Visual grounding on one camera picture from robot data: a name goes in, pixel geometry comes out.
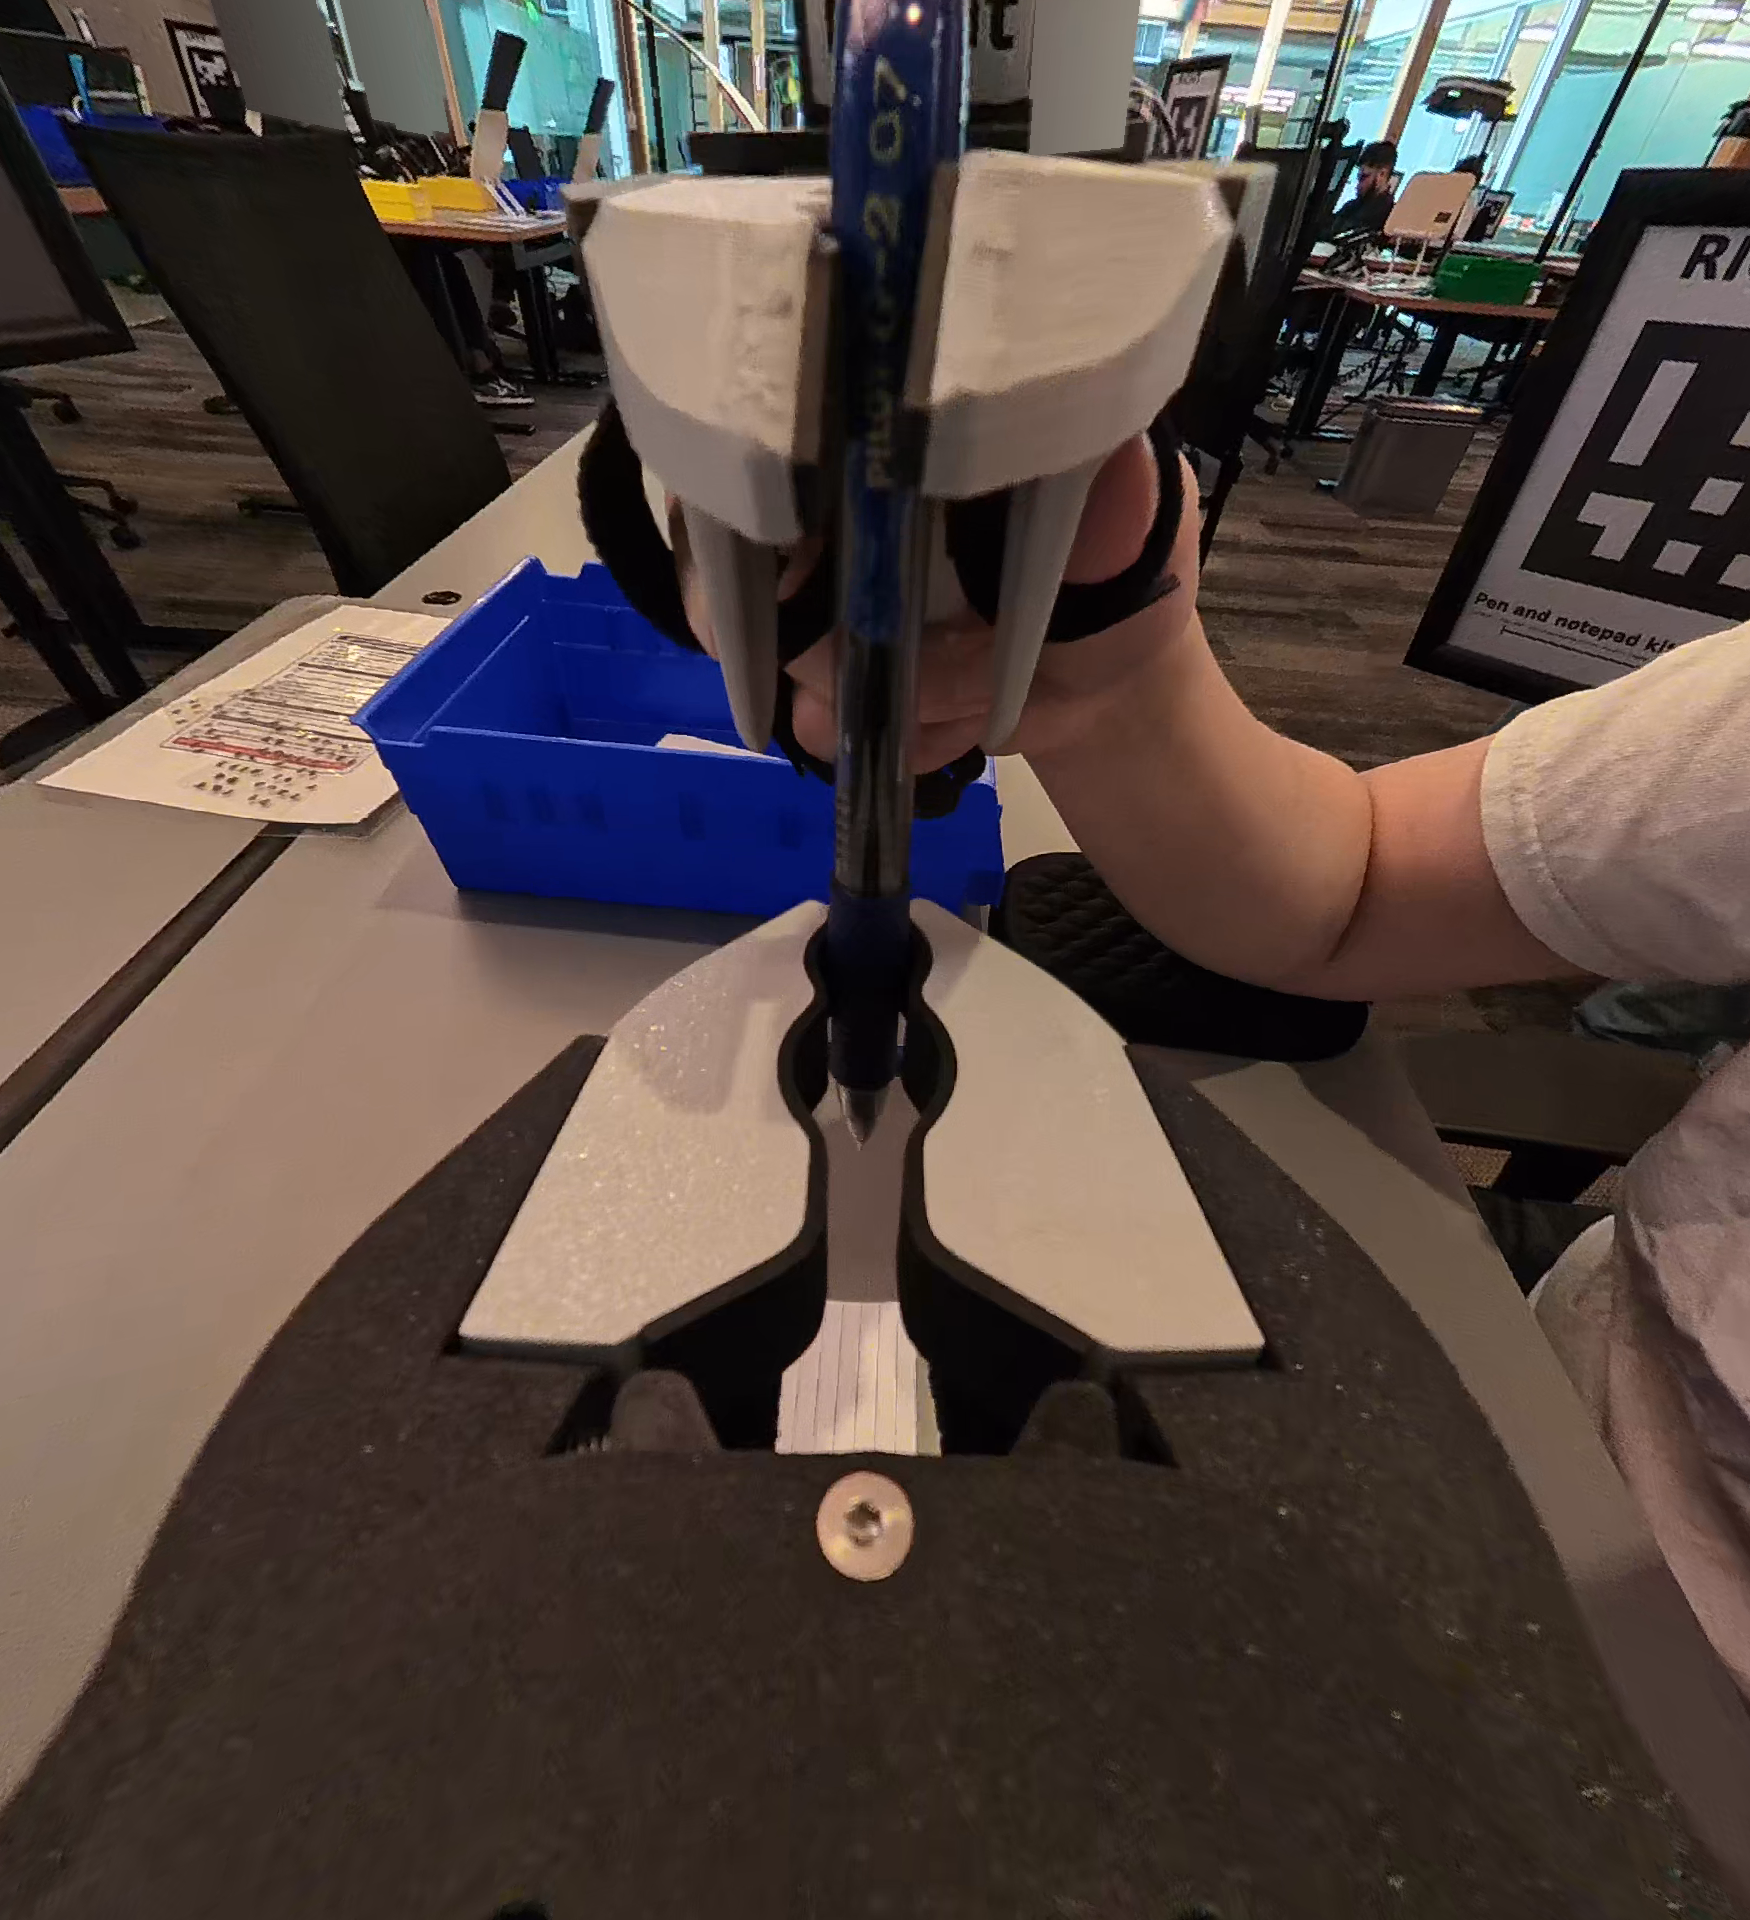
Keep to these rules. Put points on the person's right forearm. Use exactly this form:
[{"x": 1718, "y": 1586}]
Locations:
[{"x": 1265, "y": 839}]

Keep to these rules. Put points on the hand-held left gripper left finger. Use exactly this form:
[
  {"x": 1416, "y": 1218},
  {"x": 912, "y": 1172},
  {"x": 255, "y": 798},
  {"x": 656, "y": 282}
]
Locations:
[{"x": 635, "y": 1184}]

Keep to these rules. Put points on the white lined notepad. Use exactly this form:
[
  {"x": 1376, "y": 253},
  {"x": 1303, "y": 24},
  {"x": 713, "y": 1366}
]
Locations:
[{"x": 845, "y": 1397}]

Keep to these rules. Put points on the person's white shirt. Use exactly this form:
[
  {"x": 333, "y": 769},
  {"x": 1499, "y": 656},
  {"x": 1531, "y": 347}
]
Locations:
[{"x": 1714, "y": 1351}]

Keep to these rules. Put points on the grey floor box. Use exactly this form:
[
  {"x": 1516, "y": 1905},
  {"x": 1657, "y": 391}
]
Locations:
[{"x": 1408, "y": 458}]

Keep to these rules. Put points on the white printed paper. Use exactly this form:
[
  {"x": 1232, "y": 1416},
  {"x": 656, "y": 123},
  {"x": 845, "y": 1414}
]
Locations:
[{"x": 261, "y": 721}]

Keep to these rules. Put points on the person's right hand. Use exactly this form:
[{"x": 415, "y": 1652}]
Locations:
[{"x": 950, "y": 677}]

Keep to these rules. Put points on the wooden background desk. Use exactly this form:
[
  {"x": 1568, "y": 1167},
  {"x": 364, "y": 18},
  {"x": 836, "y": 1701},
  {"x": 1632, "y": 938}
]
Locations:
[{"x": 471, "y": 228}]

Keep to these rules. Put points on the blue plastic bin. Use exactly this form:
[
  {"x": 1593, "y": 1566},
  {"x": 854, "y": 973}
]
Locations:
[{"x": 590, "y": 839}]

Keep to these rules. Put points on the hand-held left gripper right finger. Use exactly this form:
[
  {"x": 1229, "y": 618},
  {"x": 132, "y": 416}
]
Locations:
[{"x": 1085, "y": 1184}]

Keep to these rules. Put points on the black quilted pad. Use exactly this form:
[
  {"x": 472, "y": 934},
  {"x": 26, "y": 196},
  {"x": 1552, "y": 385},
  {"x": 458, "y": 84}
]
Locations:
[{"x": 1190, "y": 991}]

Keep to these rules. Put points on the written lined paper sheet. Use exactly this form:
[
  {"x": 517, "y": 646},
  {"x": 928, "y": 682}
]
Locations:
[{"x": 702, "y": 748}]

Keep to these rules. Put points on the blue pen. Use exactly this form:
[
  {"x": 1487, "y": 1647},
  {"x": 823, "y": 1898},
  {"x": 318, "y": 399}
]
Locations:
[{"x": 875, "y": 302}]

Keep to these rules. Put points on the yellow plastic bin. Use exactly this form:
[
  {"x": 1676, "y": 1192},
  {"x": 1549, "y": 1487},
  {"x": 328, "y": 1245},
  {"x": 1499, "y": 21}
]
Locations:
[
  {"x": 458, "y": 196},
  {"x": 396, "y": 201}
]

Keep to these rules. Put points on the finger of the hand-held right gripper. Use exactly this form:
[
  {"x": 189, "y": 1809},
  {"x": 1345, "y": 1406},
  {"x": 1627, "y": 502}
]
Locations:
[
  {"x": 711, "y": 330},
  {"x": 1070, "y": 302}
]

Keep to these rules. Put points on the framed tag sign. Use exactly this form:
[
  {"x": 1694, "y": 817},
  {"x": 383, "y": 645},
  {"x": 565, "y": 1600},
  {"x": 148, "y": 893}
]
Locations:
[{"x": 1714, "y": 450}]

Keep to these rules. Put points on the green box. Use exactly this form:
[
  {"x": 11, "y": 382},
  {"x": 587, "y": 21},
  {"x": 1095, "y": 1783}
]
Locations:
[{"x": 1487, "y": 277}]

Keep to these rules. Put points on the large black panel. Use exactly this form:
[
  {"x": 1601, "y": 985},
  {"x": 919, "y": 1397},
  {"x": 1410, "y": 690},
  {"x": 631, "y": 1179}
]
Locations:
[{"x": 304, "y": 330}]

